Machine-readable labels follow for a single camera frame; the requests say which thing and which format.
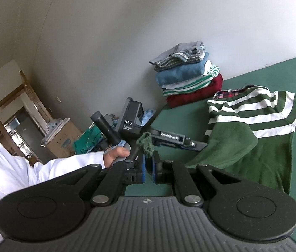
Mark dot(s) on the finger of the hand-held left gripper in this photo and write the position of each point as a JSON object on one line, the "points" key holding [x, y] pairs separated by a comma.
{"points": [[196, 145]]}

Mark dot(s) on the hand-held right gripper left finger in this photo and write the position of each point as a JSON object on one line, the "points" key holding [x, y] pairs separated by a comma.
{"points": [[143, 168]]}

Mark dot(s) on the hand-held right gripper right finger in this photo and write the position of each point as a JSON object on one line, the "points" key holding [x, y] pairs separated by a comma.
{"points": [[155, 169]]}

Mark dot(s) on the green white striped cardigan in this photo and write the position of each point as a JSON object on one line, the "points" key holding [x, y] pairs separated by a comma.
{"points": [[242, 157]]}

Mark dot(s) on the person's left hand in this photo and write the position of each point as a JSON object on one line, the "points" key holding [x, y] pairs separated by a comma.
{"points": [[113, 155]]}

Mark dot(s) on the teal cloth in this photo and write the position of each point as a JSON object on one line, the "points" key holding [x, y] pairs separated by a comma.
{"points": [[87, 139]]}

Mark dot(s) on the red sweater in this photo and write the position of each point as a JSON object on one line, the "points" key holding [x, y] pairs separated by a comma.
{"points": [[195, 97]]}

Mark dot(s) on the green white striped shirt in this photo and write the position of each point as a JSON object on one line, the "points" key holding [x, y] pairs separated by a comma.
{"points": [[190, 86]]}

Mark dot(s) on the cardboard box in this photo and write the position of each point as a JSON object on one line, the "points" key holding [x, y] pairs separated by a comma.
{"points": [[61, 143]]}

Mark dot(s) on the white folded garment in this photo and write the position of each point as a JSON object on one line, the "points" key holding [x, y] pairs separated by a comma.
{"points": [[208, 69]]}

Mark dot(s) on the green table cover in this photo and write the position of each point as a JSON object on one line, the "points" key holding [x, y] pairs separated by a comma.
{"points": [[268, 71]]}

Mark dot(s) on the metal cabinet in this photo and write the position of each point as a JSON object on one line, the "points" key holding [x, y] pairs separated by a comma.
{"points": [[24, 131]]}

